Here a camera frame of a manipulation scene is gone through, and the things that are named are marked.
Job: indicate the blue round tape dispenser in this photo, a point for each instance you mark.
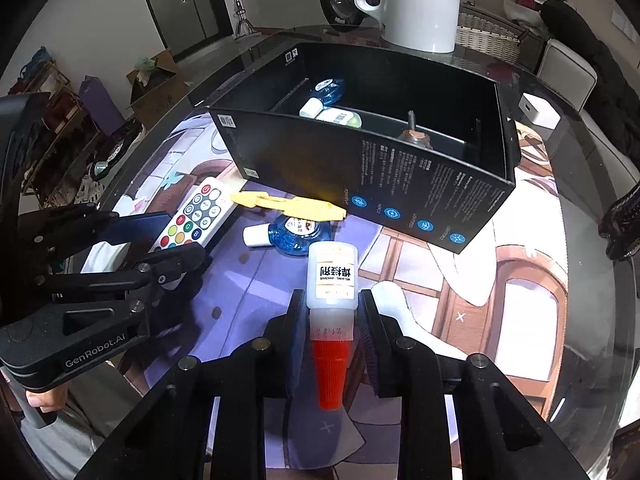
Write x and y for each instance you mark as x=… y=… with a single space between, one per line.
x=290 y=236

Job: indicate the anime printed desk mat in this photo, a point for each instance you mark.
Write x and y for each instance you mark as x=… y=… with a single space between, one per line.
x=494 y=315

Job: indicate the person left hand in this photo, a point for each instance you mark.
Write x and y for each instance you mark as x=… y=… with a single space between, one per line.
x=49 y=401

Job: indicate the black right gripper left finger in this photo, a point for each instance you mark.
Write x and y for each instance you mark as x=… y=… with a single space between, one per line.
x=267 y=367

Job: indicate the brown handle screwdriver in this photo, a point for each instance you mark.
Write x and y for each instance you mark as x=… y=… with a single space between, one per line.
x=413 y=136

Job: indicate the brown cardboard box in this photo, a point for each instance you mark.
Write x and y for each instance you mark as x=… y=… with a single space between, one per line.
x=156 y=87

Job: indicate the white sofa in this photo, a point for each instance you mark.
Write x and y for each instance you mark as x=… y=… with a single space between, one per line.
x=572 y=77

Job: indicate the white green tube in box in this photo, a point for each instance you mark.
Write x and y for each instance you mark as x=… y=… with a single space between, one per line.
x=314 y=109

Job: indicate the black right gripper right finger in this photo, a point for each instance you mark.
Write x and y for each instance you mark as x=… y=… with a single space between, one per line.
x=401 y=367

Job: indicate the wicker basket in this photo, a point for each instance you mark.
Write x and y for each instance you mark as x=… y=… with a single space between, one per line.
x=489 y=34

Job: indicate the white electric kettle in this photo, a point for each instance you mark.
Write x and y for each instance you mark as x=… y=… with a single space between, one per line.
x=424 y=25

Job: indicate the black jacket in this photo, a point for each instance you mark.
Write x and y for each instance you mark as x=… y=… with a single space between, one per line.
x=613 y=104

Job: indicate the blue tape dispenser with label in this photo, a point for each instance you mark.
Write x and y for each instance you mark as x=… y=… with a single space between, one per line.
x=329 y=91

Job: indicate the white bottle red cap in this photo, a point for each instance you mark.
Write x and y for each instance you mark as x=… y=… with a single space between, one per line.
x=331 y=299

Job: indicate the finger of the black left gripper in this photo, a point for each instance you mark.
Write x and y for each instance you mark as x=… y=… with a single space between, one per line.
x=160 y=269
x=135 y=227

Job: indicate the white power adapter cube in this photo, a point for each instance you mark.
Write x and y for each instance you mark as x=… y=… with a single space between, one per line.
x=539 y=111

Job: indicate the yellow plastic tool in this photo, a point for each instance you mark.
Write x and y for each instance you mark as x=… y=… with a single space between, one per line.
x=295 y=207

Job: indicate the black cardboard box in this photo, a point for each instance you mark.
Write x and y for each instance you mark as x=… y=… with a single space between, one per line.
x=444 y=196

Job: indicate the white remote coloured buttons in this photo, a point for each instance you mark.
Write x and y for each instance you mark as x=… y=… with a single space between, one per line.
x=202 y=213

